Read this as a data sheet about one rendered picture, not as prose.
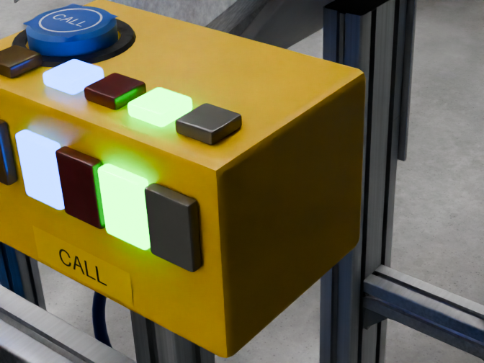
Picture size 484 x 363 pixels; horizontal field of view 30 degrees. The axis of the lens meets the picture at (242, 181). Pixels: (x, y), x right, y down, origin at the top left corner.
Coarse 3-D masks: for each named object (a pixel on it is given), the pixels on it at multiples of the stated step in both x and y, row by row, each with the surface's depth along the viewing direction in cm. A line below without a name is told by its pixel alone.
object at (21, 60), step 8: (8, 48) 39; (16, 48) 39; (24, 48) 39; (0, 56) 38; (8, 56) 38; (16, 56) 38; (24, 56) 38; (32, 56) 38; (40, 56) 38; (0, 64) 37; (8, 64) 37; (16, 64) 37; (24, 64) 38; (32, 64) 38; (40, 64) 38; (0, 72) 38; (8, 72) 37; (16, 72) 37; (24, 72) 38
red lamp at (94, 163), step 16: (64, 160) 35; (80, 160) 35; (96, 160) 34; (64, 176) 36; (80, 176) 35; (96, 176) 34; (64, 192) 36; (80, 192) 35; (96, 192) 35; (64, 208) 37; (80, 208) 36; (96, 208) 35; (96, 224) 36
